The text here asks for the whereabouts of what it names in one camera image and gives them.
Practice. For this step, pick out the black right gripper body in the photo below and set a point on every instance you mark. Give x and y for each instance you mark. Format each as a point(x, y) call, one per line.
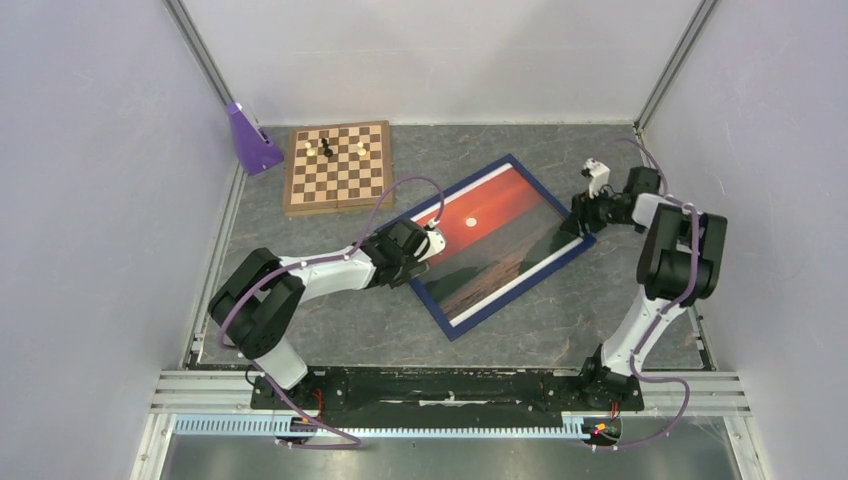
point(600, 211)

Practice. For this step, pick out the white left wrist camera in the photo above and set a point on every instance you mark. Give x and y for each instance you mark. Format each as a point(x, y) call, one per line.
point(435, 243)

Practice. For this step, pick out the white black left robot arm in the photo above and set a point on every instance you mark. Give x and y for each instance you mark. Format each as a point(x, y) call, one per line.
point(256, 304)

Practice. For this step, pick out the wooden picture frame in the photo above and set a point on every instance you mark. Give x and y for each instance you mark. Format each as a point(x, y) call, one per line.
point(464, 331)

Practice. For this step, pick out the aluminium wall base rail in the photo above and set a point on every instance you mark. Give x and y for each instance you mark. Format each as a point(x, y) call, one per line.
point(197, 318)

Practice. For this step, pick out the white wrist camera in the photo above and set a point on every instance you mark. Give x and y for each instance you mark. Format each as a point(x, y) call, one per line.
point(597, 174)
point(435, 243)

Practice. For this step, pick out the red sunset photo print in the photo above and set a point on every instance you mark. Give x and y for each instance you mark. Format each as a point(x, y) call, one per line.
point(497, 245)

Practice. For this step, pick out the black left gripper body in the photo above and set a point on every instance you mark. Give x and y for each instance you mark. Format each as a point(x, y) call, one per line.
point(410, 268)

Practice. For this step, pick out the black chess piece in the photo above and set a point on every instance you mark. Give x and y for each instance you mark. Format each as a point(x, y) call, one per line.
point(327, 150)

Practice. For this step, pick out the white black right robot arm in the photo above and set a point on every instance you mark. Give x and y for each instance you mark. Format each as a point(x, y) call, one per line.
point(679, 264)

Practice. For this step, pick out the purple wedge stand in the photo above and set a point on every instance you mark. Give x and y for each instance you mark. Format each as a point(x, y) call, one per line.
point(255, 149)

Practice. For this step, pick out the wooden chessboard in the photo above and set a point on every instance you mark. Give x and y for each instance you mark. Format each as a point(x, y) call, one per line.
point(345, 182)

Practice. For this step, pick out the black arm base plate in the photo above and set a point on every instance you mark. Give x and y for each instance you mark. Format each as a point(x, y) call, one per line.
point(348, 388)

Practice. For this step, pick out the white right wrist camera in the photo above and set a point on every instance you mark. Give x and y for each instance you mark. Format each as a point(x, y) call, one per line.
point(597, 174)

